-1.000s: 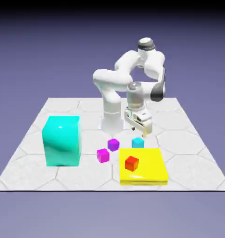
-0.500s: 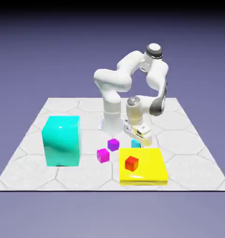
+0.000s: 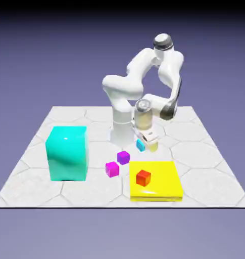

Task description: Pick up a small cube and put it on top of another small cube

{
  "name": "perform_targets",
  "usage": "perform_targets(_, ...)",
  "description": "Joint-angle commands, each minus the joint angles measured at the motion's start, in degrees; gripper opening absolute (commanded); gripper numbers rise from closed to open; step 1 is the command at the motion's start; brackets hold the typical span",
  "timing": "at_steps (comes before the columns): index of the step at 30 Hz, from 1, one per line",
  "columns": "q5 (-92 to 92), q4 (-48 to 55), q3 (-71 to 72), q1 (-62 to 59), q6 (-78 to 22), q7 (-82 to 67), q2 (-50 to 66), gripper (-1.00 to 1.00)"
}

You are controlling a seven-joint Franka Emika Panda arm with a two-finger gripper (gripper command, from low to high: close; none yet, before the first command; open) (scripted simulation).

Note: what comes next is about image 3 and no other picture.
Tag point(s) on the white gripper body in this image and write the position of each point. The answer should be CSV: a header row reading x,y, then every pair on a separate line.
x,y
148,136

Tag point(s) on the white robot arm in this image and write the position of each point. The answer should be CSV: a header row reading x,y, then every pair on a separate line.
x,y
122,85

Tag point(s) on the small cyan cube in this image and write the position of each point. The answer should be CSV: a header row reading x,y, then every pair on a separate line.
x,y
140,145

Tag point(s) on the small purple cube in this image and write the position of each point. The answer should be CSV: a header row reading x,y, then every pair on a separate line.
x,y
123,157

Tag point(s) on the small red cube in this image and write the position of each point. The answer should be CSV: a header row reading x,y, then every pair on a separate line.
x,y
143,178

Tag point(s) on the small magenta cube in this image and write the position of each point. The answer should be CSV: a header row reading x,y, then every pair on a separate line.
x,y
112,169

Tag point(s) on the large yellow box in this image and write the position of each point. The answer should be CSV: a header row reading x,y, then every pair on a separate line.
x,y
156,182

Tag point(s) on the large cyan box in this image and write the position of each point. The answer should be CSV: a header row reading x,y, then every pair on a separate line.
x,y
67,153

